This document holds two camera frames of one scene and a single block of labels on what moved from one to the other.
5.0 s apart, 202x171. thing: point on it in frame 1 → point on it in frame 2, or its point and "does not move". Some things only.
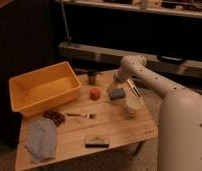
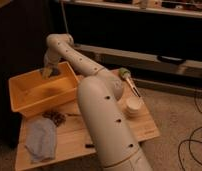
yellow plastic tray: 37,90 does not move
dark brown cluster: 58,117 does not move
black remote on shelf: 172,60 does not move
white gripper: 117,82 → 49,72
